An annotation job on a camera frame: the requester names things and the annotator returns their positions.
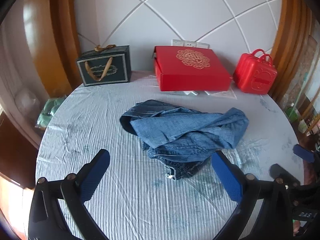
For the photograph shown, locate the blue denim jeans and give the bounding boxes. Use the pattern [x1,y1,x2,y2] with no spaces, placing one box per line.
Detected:
[119,99,250,181]

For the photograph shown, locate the red gift box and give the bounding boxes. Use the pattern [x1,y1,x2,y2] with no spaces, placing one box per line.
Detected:
[152,45,233,92]

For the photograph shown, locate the wooden headboard frame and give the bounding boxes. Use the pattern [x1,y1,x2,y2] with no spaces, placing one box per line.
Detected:
[49,0,313,102]

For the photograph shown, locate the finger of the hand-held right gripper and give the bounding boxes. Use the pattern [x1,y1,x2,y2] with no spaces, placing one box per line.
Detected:
[269,163,301,187]
[293,144,316,163]

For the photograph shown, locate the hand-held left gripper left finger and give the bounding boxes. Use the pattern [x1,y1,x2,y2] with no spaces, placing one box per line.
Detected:
[27,149,111,240]

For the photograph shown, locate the dark wooden nightstand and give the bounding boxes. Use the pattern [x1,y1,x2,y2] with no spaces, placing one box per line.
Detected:
[0,111,43,189]

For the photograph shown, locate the cluttered side shelf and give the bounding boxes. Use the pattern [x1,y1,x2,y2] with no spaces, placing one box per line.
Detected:
[284,90,320,138]

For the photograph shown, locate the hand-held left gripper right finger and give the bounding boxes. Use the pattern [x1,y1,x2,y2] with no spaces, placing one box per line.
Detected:
[211,151,294,240]

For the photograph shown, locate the white printed paper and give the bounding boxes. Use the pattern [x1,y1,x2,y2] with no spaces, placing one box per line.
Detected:
[204,85,238,100]

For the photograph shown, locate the dark green gift bag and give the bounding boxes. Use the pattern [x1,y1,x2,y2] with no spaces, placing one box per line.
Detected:
[76,44,132,87]

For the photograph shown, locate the small red plastic suitcase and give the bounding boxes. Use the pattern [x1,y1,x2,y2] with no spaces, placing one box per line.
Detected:
[233,49,278,95]

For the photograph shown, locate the green plastic bag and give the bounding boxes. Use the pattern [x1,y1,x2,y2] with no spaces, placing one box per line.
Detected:
[37,95,67,131]

